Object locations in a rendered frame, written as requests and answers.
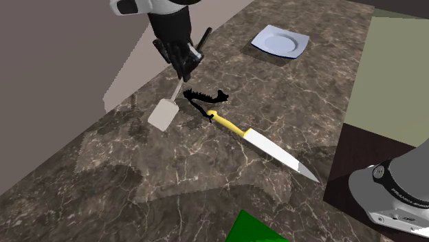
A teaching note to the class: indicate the green box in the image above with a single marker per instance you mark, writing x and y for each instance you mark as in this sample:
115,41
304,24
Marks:
252,229

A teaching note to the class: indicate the white square plate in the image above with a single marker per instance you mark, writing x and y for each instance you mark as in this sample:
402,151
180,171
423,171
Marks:
281,42

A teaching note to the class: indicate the dark robot stand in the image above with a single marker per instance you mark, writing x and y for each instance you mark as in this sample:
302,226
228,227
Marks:
348,157

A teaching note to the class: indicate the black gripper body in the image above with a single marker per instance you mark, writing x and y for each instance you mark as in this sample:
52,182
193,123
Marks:
171,26

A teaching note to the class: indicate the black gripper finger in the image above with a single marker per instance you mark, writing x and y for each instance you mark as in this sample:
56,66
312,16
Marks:
183,65
163,52

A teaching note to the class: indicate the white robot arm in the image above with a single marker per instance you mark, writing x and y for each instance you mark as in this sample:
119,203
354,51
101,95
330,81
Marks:
407,174

